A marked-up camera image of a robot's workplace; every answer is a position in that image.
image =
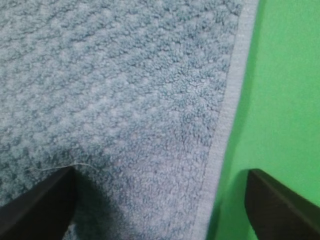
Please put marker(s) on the blue waffle-weave towel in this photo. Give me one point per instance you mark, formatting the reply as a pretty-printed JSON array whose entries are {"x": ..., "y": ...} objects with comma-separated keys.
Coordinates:
[{"x": 138, "y": 95}]

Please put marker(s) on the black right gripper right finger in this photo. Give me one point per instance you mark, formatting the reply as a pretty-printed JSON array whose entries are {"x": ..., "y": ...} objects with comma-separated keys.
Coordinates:
[{"x": 275, "y": 212}]

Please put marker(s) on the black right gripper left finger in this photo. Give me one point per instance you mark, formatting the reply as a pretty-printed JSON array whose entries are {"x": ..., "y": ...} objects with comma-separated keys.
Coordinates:
[{"x": 43, "y": 212}]

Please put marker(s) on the green table cloth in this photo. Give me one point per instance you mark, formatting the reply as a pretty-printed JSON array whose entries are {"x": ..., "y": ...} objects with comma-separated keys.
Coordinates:
[{"x": 277, "y": 123}]

